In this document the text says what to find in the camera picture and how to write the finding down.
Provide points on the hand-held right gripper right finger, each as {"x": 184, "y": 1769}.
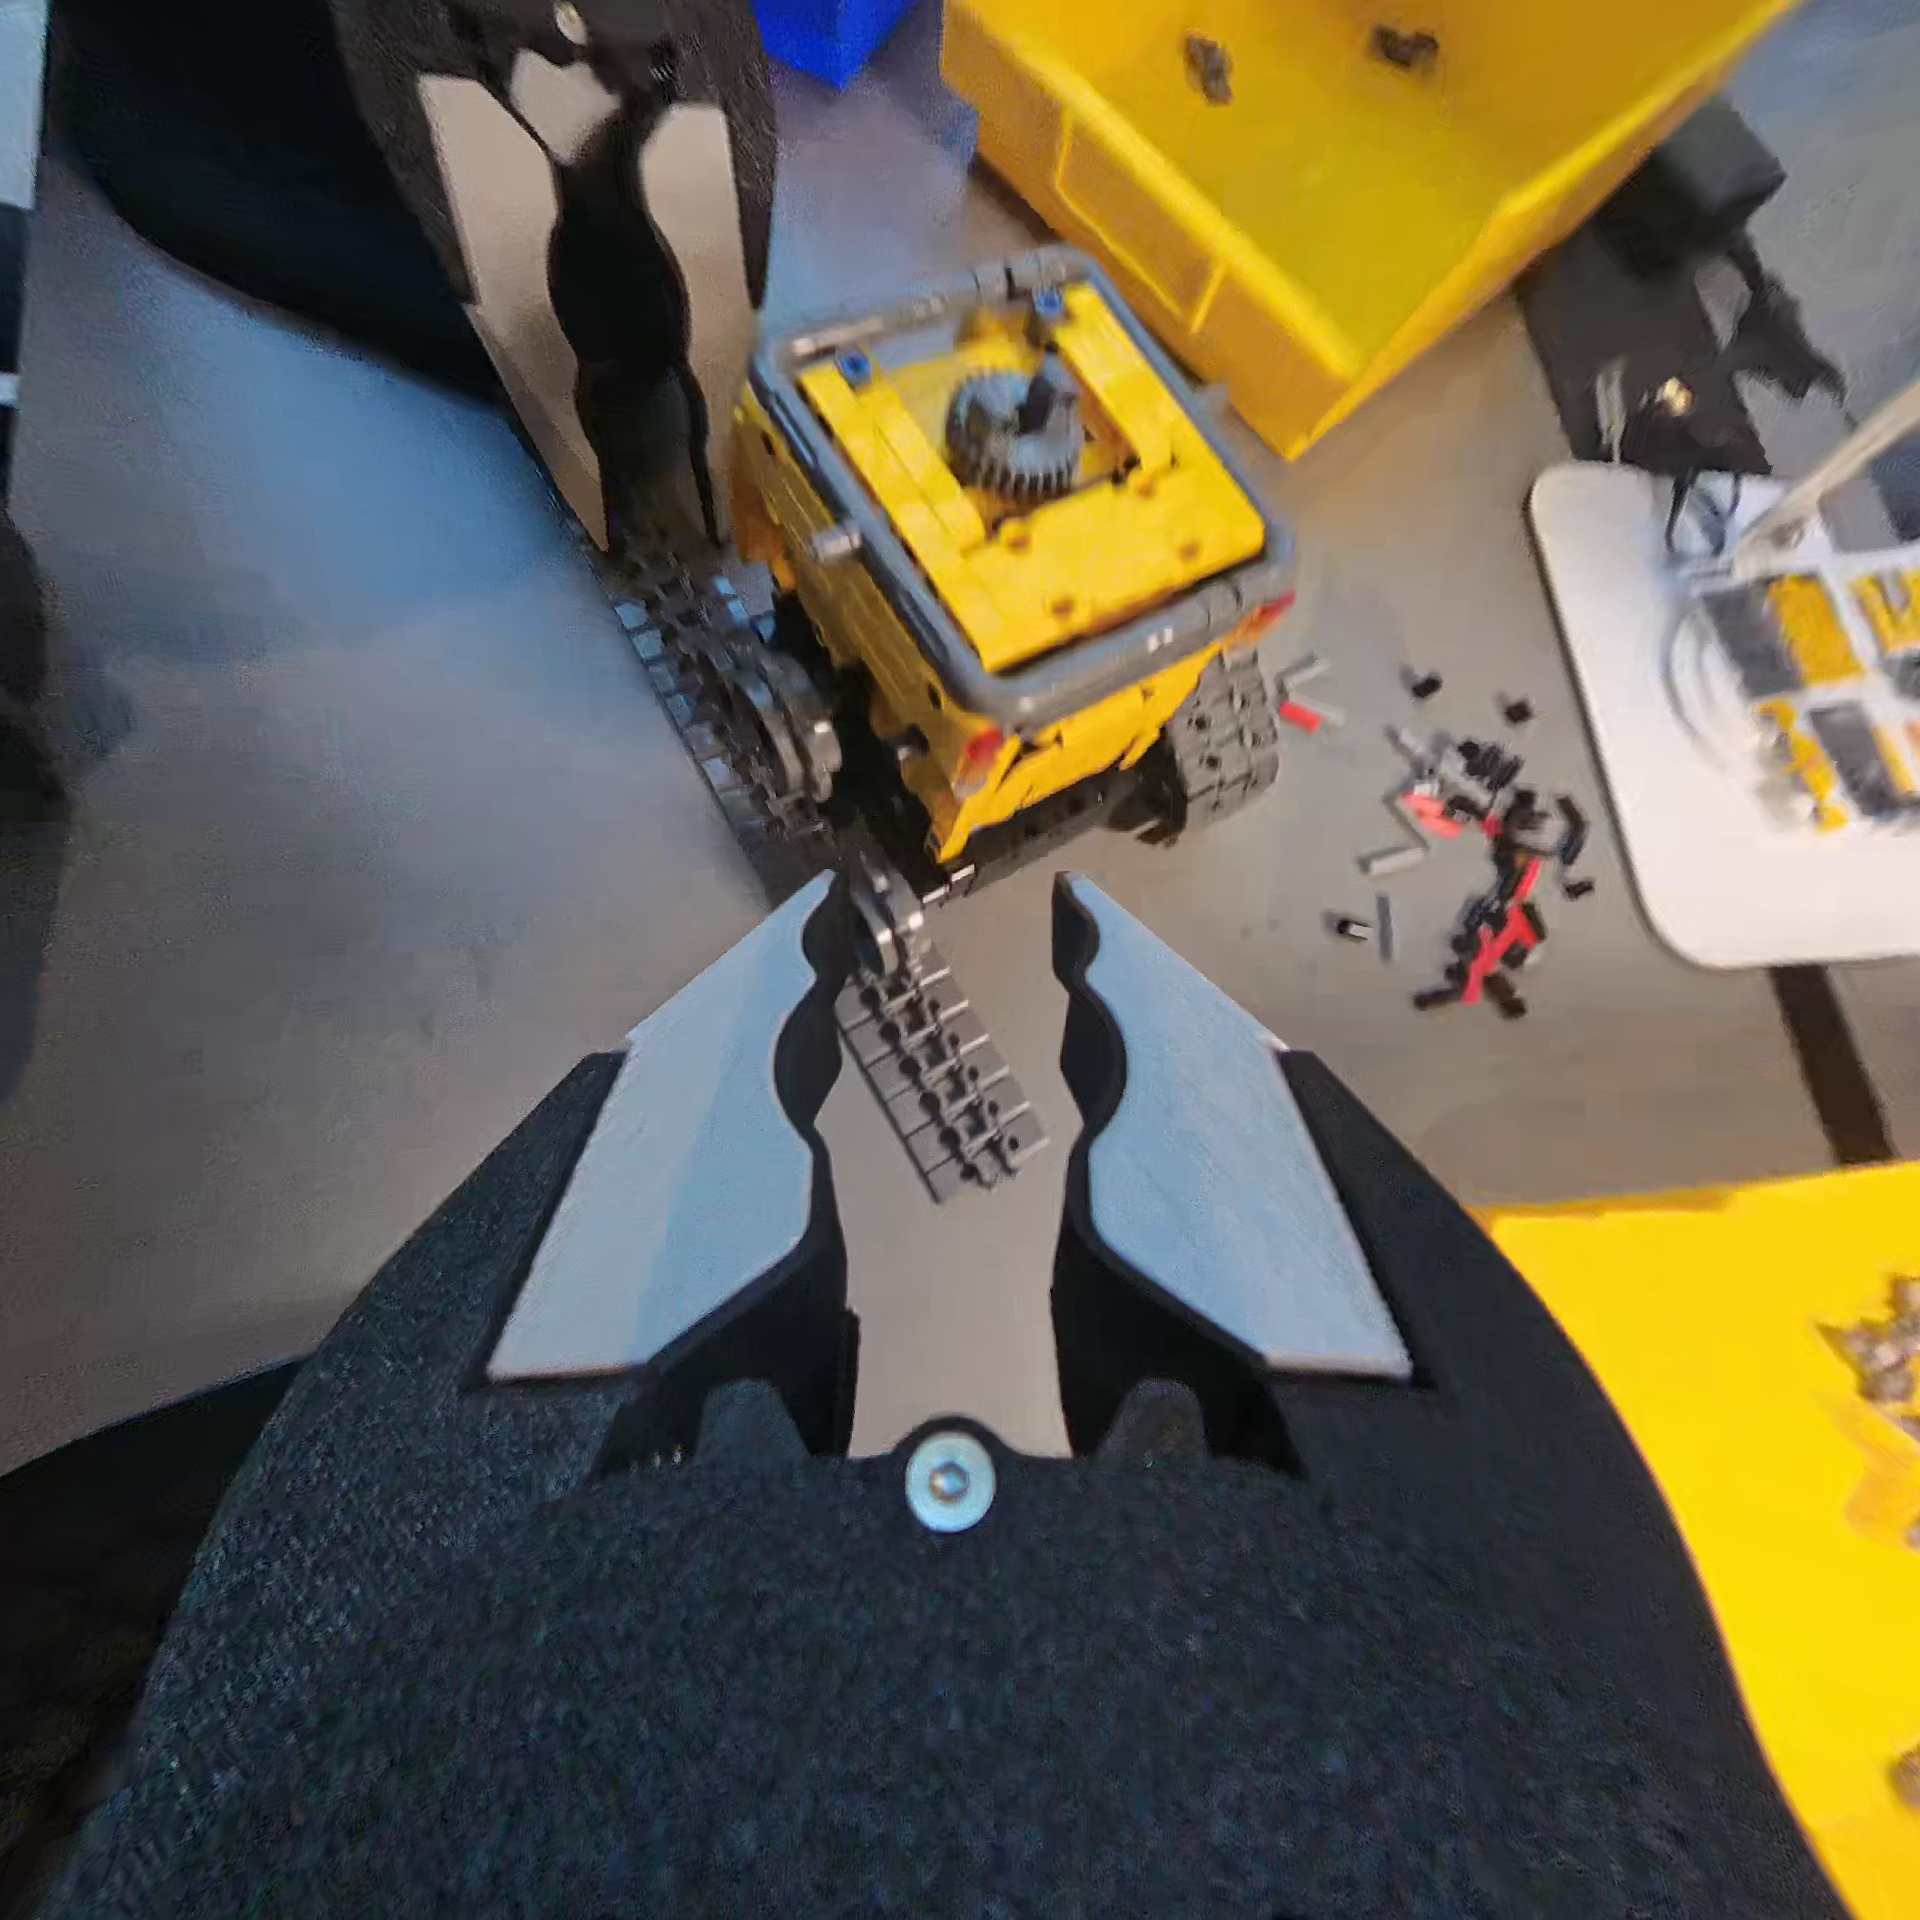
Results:
{"x": 1230, "y": 1201}

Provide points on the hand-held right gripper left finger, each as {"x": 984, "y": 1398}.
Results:
{"x": 674, "y": 1201}

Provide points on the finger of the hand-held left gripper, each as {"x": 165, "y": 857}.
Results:
{"x": 497, "y": 211}
{"x": 715, "y": 271}

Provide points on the yellow toy brick bulldozer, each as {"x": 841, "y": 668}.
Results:
{"x": 1053, "y": 510}

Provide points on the blue storage bin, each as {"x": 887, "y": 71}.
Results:
{"x": 834, "y": 30}

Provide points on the pile of small brick pins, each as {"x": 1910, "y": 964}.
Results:
{"x": 1487, "y": 900}

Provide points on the small dark brick part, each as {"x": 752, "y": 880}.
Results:
{"x": 1207, "y": 60}
{"x": 1402, "y": 47}

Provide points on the yellow storage bin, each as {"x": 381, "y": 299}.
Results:
{"x": 1351, "y": 271}
{"x": 1711, "y": 1440}

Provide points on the black power adapter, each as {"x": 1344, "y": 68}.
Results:
{"x": 1696, "y": 187}

